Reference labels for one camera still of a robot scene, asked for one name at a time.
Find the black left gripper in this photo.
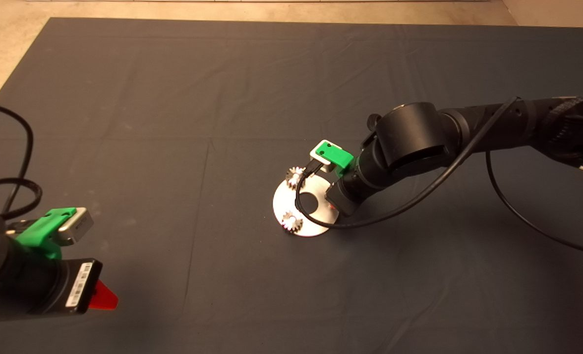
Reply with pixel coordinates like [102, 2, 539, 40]
[26, 258, 119, 316]

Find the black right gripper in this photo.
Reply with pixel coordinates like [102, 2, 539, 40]
[324, 165, 377, 217]

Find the small steel gear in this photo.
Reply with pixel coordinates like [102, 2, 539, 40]
[285, 166, 306, 189]
[280, 211, 305, 235]

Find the round metal carrier plate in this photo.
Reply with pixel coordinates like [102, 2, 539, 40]
[272, 175, 342, 237]

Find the dark grey table cloth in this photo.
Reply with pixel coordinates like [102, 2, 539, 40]
[0, 18, 583, 354]

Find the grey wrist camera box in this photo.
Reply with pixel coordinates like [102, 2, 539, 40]
[309, 147, 336, 174]
[57, 207, 95, 246]

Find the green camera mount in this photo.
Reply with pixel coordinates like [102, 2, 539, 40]
[15, 207, 79, 261]
[313, 140, 355, 178]

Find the black camera cable with plug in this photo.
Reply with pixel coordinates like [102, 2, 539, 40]
[295, 96, 522, 230]

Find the black braided cable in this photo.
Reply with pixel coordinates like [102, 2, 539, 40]
[0, 177, 43, 220]

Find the thin black cable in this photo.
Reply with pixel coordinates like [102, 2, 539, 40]
[0, 102, 34, 217]
[485, 150, 583, 258]

